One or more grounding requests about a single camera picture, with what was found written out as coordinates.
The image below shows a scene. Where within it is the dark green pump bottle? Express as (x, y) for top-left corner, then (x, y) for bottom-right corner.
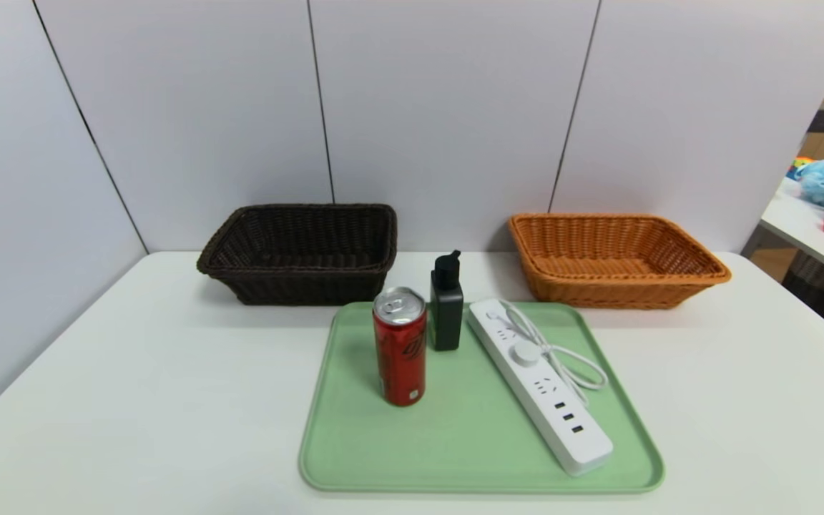
(430, 250), (465, 352)

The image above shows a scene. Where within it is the red soda can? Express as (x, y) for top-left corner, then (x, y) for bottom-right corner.
(373, 287), (428, 407)

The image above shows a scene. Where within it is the white power strip with cord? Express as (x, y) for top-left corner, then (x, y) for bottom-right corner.
(467, 298), (614, 478)

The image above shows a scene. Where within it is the dark brown wicker basket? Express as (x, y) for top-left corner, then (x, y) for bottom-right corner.
(196, 204), (398, 306)

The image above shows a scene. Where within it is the orange wicker basket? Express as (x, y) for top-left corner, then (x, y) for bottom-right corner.
(509, 213), (732, 310)

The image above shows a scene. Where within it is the light green plastic tray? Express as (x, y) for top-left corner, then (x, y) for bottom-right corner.
(298, 300), (665, 494)

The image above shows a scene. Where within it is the white side table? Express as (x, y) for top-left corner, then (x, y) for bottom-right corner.
(760, 177), (824, 281)

